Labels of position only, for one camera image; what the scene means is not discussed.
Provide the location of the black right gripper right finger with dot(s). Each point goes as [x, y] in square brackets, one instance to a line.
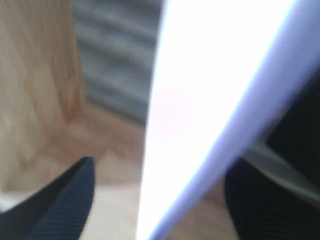
[263, 210]

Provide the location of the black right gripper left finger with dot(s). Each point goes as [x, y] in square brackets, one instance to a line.
[58, 211]

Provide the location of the white paper sheets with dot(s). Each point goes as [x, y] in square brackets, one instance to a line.
[224, 69]

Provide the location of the wooden shelf unit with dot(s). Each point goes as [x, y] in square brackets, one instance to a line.
[46, 123]

